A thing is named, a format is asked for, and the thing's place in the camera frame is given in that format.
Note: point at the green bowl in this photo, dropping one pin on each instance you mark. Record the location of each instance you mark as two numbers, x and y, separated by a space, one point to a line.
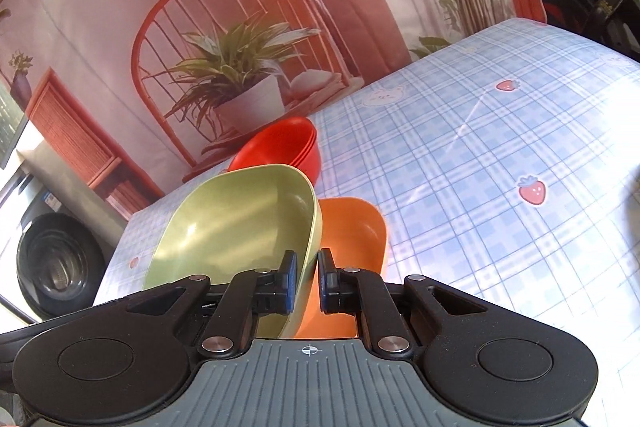
235 227

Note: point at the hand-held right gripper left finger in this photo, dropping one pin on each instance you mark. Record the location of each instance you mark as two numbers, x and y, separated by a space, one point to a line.
288 279

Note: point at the red bowl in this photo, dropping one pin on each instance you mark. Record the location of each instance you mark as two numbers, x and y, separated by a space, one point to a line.
282 147

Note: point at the orange bowl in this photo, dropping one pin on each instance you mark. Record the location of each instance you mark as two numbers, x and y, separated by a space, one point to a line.
350 232

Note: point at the printed wall cloth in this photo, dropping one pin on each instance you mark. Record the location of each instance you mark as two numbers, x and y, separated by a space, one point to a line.
210 32

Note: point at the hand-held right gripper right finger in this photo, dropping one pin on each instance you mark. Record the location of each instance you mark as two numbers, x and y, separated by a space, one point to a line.
325 279

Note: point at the plaid tablecloth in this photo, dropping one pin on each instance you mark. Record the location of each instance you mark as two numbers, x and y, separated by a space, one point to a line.
480 167

